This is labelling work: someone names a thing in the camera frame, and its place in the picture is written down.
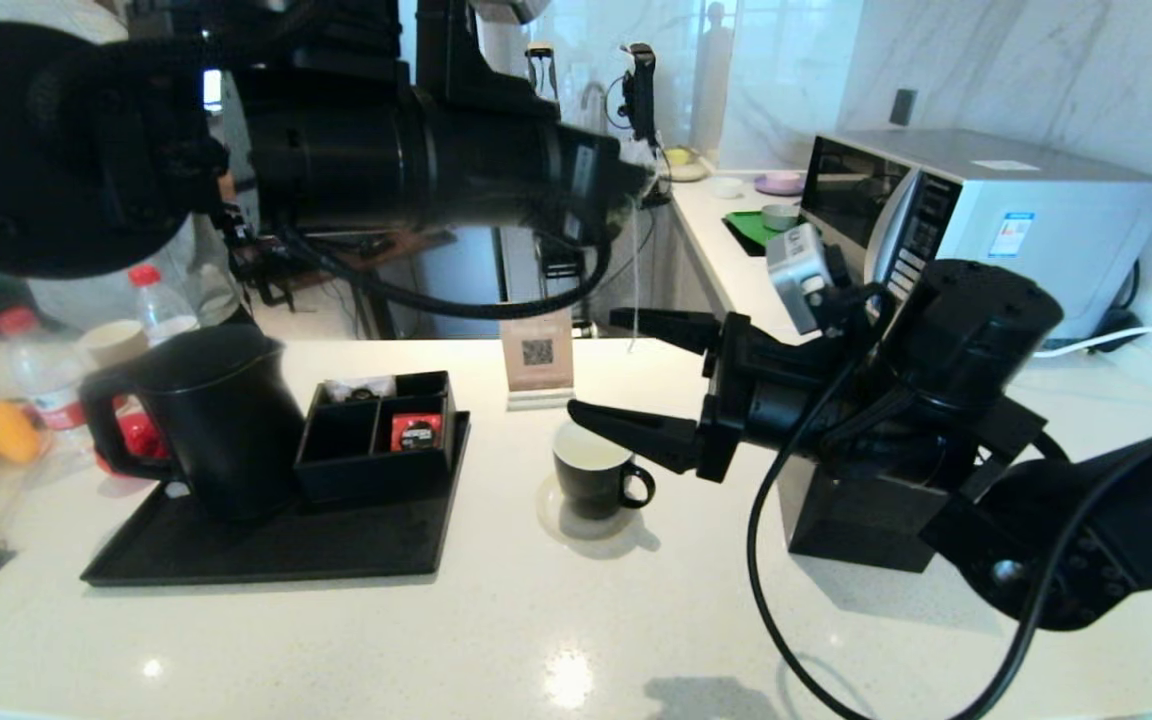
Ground black electric kettle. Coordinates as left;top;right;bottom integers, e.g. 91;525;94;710
79;325;307;527

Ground brown paper cup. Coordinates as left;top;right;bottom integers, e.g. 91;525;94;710
78;320;150;367

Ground white sugar sachets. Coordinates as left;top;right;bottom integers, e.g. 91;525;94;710
326;376;397;402

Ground tall black frame stand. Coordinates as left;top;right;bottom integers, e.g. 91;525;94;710
526;42;559;101

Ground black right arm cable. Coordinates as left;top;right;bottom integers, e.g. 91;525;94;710
746;282;1152;720

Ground black power cable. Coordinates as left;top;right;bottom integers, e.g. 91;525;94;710
1086;262;1142;341

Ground red toy apple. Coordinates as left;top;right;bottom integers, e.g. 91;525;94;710
111;395;171;473

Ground red coffee sachet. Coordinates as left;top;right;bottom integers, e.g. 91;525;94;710
391;412;443;453

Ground green tray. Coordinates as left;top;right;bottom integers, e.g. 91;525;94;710
721;210;782;251

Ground black serving tray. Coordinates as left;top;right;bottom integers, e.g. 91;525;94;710
81;412;472;587

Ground person in grey t-shirt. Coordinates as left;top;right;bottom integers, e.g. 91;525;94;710
28;215;242;333

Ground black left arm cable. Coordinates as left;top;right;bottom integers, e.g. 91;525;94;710
281;225;609;321

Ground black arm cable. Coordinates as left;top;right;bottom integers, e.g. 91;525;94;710
281;225;609;321
746;282;1152;720

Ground black compartment organizer box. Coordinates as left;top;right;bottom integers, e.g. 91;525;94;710
294;372;460;503

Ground white power cable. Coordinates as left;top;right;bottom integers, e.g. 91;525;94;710
1031;315;1152;359

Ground silver microwave oven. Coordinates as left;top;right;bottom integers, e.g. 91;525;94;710
801;130;1152;343

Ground QR code sign stand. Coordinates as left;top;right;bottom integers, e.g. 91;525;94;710
500;310;577;412

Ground orange toy fruit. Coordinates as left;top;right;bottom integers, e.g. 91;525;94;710
0;400;43;463

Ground black mug white inside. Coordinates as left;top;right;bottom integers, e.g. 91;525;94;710
552;418;656;521

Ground wooden desk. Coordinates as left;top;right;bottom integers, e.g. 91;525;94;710
271;232;457;341

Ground white saucer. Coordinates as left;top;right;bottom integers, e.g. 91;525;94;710
536;474;637;542

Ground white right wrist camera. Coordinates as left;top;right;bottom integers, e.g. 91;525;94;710
766;222;837;337

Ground water bottle red cap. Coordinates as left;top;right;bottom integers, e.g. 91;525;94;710
0;308;97;433
128;265;201;344

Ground beige round dish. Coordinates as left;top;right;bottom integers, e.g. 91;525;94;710
662;148;709;184

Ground black tissue box white lid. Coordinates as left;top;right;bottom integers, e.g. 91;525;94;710
776;440;952;573

